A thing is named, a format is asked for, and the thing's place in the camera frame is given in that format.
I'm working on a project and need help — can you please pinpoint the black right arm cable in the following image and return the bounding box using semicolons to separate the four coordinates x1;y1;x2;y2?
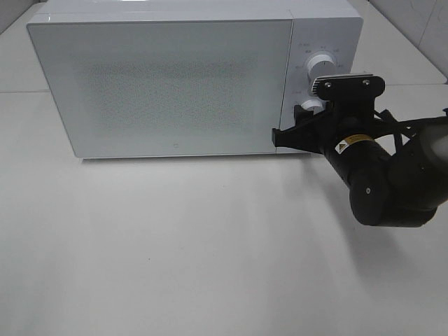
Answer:
372;108;421;155

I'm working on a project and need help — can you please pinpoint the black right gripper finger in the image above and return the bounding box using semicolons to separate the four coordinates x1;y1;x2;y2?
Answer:
293;104;331;130
271;121;321;154

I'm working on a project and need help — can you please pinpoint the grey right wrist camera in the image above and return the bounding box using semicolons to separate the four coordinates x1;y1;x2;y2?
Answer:
309;73;373;97

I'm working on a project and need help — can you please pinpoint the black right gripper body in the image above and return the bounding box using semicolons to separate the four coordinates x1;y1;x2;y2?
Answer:
315;74;386;154

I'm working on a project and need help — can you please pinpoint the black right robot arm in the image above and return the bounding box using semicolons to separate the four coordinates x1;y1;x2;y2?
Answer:
272;73;447;228

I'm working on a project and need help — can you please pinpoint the white microwave door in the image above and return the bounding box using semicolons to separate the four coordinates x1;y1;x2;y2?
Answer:
28;20;292;159

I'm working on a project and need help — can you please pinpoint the white control knob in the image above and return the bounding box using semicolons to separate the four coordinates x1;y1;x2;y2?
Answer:
301;99;324;114
305;52;337;82

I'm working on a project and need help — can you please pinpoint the white microwave oven body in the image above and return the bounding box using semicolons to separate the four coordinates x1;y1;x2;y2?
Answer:
27;1;363;130

